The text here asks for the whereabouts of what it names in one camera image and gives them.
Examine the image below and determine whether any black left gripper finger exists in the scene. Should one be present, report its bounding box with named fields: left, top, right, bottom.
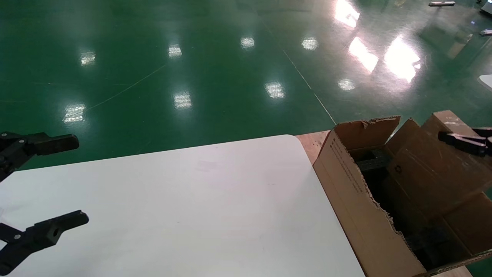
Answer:
left=0, top=132, right=80, bottom=182
left=0, top=210, right=90, bottom=276

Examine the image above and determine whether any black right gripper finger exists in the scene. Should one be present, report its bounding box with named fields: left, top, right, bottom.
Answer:
left=438, top=127, right=492, bottom=157

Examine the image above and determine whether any small brown cardboard box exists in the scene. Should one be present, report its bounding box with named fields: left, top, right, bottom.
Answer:
left=386, top=110, right=492, bottom=222

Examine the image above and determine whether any big brown cardboard box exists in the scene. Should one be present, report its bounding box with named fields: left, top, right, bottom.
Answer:
left=313, top=116, right=492, bottom=277

